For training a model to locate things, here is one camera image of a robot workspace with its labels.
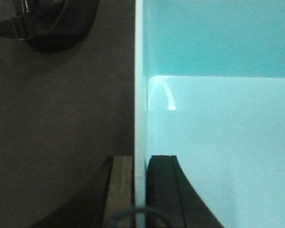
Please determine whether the light blue plastic bin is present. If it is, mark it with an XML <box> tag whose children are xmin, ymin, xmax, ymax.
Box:
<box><xmin>134</xmin><ymin>0</ymin><xmax>285</xmax><ymax>228</ymax></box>

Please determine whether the black bag with strap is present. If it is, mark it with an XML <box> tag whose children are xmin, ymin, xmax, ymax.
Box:
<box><xmin>0</xmin><ymin>0</ymin><xmax>99</xmax><ymax>53</ymax></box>

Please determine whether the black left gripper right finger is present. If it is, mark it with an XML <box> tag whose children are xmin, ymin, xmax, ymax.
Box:
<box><xmin>146</xmin><ymin>155</ymin><xmax>223</xmax><ymax>228</ymax></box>

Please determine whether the black cable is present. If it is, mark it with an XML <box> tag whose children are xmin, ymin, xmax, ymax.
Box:
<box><xmin>105</xmin><ymin>206</ymin><xmax>173</xmax><ymax>228</ymax></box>

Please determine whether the black conveyor belt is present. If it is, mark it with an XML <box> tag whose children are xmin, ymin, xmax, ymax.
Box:
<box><xmin>0</xmin><ymin>0</ymin><xmax>135</xmax><ymax>228</ymax></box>

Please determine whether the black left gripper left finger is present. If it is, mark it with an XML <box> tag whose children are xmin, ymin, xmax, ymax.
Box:
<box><xmin>33</xmin><ymin>156</ymin><xmax>133</xmax><ymax>228</ymax></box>

